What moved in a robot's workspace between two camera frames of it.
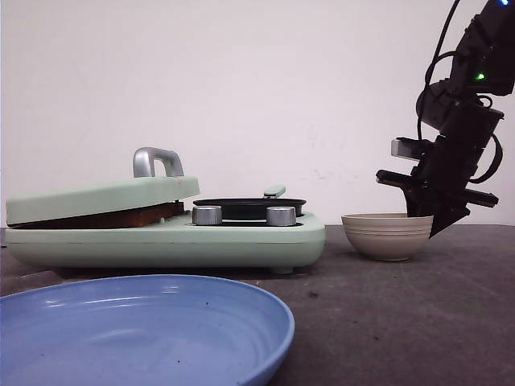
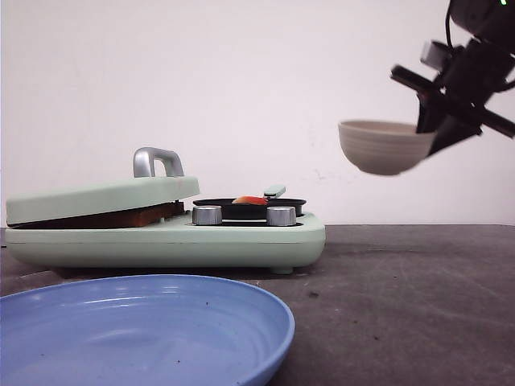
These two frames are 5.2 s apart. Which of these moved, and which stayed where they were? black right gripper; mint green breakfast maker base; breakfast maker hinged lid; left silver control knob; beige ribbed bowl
Moved: beige ribbed bowl; black right gripper
Stayed: left silver control knob; breakfast maker hinged lid; mint green breakfast maker base
